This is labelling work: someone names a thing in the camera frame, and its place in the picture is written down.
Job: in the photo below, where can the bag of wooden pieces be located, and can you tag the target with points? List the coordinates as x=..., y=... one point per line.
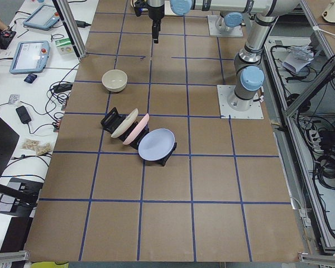
x=34, y=145

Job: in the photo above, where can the crumpled paper sheets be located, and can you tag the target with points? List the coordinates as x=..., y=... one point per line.
x=298, y=58

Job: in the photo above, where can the black power adapter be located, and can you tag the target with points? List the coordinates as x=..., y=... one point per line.
x=23, y=114

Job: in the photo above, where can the black monitor stand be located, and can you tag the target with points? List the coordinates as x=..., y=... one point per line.
x=18, y=196

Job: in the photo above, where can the lower teach pendant tablet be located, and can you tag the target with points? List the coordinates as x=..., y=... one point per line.
x=30, y=57

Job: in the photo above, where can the green white small box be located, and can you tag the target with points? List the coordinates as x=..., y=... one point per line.
x=64, y=46

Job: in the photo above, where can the beige ceramic bowl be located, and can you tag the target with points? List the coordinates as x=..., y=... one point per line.
x=114, y=80

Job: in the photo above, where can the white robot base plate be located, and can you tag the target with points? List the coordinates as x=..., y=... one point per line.
x=231, y=107

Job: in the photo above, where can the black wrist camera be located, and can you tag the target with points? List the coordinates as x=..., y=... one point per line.
x=140, y=6

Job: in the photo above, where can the blue plate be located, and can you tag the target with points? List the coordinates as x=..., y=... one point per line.
x=156, y=144

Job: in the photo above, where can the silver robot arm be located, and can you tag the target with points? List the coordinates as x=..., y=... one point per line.
x=250, y=77

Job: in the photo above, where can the aluminium frame post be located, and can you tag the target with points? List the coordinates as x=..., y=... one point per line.
x=67, y=18

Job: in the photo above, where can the black dish rack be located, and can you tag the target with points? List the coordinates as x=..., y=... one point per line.
x=113, y=119

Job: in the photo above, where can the pink plate in rack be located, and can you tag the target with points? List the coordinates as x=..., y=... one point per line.
x=136, y=131

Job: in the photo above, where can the upper teach pendant tablet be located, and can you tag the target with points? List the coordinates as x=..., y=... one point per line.
x=44, y=18

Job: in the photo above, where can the teach pendant tablet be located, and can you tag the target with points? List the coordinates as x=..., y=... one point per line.
x=44, y=18
x=30, y=57

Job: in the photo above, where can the cream plate in rack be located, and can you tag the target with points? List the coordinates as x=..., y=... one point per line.
x=126, y=123

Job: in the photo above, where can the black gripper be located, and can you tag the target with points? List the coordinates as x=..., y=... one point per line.
x=155, y=13

